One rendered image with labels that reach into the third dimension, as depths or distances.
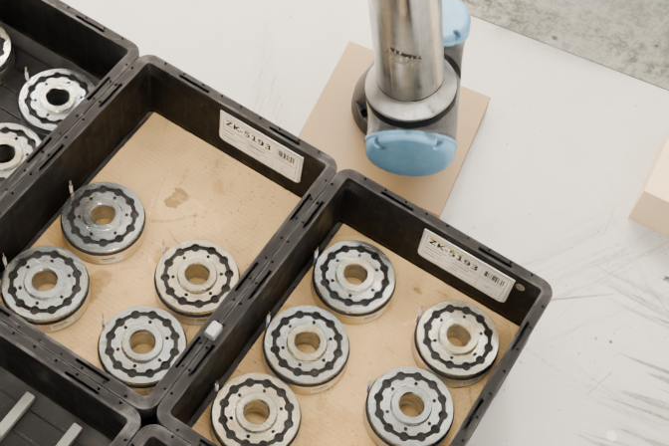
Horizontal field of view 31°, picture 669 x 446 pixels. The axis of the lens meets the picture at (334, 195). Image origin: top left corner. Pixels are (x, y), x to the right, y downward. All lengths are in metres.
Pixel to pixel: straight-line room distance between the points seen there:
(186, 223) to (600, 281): 0.60
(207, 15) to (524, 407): 0.78
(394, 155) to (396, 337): 0.23
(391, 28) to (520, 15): 1.58
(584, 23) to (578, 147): 1.15
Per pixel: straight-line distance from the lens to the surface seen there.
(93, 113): 1.52
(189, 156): 1.60
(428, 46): 1.42
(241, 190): 1.57
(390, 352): 1.48
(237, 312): 1.37
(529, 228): 1.76
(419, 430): 1.41
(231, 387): 1.41
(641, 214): 1.80
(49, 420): 1.44
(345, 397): 1.45
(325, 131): 1.76
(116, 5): 1.93
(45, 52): 1.71
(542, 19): 2.97
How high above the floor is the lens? 2.16
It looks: 57 degrees down
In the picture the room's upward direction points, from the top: 11 degrees clockwise
